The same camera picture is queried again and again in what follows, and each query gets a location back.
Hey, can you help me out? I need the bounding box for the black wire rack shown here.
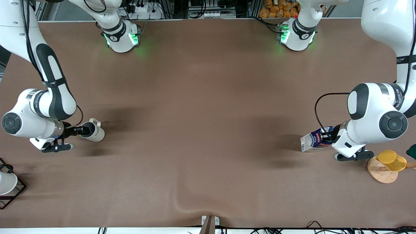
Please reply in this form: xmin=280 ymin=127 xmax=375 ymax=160
xmin=0 ymin=158 xmax=27 ymax=210

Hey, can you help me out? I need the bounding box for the metal table clamp bracket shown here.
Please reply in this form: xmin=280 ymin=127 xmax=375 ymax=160
xmin=201 ymin=215 xmax=220 ymax=234

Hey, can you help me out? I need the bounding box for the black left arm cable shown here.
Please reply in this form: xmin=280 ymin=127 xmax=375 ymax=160
xmin=314 ymin=0 xmax=416 ymax=143

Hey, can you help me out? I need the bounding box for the white socket bar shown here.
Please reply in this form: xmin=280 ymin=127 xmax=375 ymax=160
xmin=188 ymin=9 xmax=238 ymax=19

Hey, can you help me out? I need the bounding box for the white bowl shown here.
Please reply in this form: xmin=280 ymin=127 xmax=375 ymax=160
xmin=0 ymin=171 xmax=18 ymax=196

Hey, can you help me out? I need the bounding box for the white power strip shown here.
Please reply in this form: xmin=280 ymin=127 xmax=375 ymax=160
xmin=128 ymin=0 xmax=163 ymax=20

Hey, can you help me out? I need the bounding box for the wooden mug tree stand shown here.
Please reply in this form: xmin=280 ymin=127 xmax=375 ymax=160
xmin=367 ymin=155 xmax=416 ymax=184

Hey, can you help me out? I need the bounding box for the brown table cover mat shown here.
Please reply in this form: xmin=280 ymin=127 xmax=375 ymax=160
xmin=0 ymin=19 xmax=416 ymax=228

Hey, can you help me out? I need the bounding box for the beige ceramic mug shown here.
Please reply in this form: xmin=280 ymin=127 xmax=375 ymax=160
xmin=80 ymin=118 xmax=105 ymax=142

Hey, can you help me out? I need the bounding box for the blue milk carton green cap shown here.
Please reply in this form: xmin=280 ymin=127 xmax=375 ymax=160
xmin=300 ymin=126 xmax=335 ymax=152

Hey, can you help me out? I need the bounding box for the yellow plastic cup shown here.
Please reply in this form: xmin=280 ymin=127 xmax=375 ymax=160
xmin=376 ymin=149 xmax=407 ymax=172

